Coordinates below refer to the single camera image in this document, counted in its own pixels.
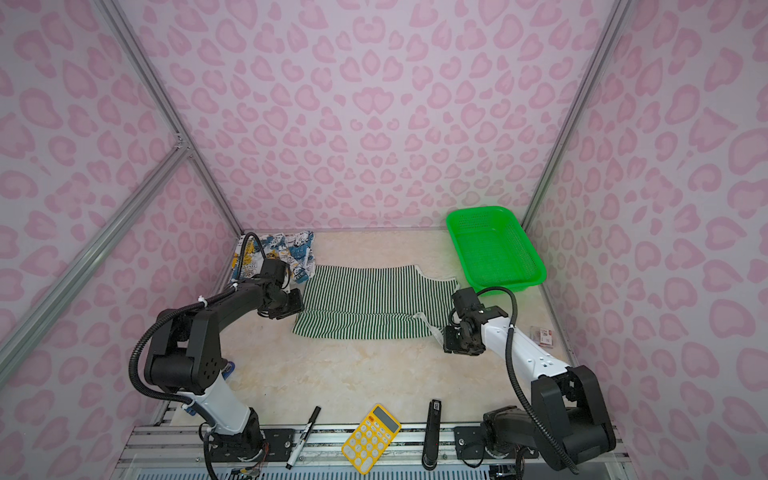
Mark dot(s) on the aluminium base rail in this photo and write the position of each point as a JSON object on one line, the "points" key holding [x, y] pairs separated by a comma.
{"points": [[331, 451]]}

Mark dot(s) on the black stapler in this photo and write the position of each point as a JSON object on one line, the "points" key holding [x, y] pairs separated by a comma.
{"points": [[431, 443]]}

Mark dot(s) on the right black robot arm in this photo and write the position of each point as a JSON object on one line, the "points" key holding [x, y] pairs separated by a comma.
{"points": [[561, 416]]}

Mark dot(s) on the green plastic basket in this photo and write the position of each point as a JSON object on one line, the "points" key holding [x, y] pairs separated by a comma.
{"points": [[494, 250]]}

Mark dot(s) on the green white striped garment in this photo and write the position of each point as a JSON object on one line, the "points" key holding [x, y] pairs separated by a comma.
{"points": [[346, 303]]}

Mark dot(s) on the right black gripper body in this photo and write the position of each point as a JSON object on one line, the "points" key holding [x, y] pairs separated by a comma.
{"points": [[457, 341]]}

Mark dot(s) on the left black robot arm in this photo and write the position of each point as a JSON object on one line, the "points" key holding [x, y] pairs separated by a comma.
{"points": [[179, 357]]}

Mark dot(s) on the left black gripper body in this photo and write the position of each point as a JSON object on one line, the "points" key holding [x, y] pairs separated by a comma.
{"points": [[288, 303]]}

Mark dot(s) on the black marker pen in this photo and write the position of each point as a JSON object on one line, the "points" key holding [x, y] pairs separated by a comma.
{"points": [[304, 435]]}

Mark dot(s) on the blue stapler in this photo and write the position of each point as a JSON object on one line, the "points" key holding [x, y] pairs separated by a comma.
{"points": [[226, 372]]}

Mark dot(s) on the yellow calculator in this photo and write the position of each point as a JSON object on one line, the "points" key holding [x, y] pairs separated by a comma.
{"points": [[370, 439]]}

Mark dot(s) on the colourful printed white shirt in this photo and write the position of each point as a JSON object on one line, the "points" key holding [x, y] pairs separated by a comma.
{"points": [[295, 249]]}

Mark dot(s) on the small white packet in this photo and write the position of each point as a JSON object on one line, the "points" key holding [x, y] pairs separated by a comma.
{"points": [[544, 337]]}

